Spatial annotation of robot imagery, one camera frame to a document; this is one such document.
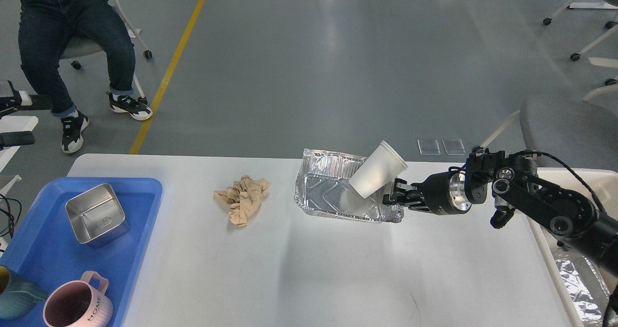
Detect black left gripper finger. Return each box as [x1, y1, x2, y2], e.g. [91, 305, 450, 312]
[0, 131, 35, 150]
[0, 80, 53, 118]

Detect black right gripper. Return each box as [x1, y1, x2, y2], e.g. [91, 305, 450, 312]
[382, 171, 488, 215]

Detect white paper cup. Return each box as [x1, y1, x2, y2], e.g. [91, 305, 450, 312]
[349, 141, 408, 199]

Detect aluminium foil tray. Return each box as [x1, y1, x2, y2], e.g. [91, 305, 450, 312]
[295, 148, 404, 223]

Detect stainless steel rectangular pan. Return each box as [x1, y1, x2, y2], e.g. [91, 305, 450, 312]
[65, 183, 129, 248]

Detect beige cloth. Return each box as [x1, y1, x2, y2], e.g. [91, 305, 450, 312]
[214, 175, 271, 227]

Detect pink ribbed mug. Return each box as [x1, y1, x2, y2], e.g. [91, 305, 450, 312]
[42, 270, 114, 327]

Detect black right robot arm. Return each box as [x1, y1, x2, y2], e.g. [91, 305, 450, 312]
[382, 146, 618, 276]

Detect white side table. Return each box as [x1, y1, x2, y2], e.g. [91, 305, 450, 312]
[0, 115, 39, 196]

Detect clear floor plate left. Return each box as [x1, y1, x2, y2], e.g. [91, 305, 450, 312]
[417, 139, 441, 156]

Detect clear floor plate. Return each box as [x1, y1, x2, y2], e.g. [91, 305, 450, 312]
[417, 139, 441, 156]
[441, 139, 466, 156]

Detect clear floor plate right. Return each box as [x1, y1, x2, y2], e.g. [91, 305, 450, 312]
[441, 139, 466, 156]

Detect white chair under person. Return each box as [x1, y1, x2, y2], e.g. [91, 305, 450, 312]
[0, 0, 153, 100]

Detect seated person in black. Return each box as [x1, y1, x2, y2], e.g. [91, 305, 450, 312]
[18, 0, 154, 154]

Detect white paper scrap on floor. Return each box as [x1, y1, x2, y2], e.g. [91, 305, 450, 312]
[126, 28, 142, 39]

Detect teal ceramic cup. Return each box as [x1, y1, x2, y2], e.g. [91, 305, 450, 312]
[0, 266, 49, 320]

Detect grey office chair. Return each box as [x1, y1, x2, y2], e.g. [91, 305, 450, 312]
[481, 93, 618, 171]

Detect white plastic bin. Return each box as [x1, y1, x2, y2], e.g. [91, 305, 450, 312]
[528, 167, 618, 327]

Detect foil tray in bin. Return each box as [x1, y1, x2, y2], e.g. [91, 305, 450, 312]
[554, 252, 610, 327]

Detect white chair legs with castors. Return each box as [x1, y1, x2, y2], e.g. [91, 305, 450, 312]
[543, 0, 618, 100]

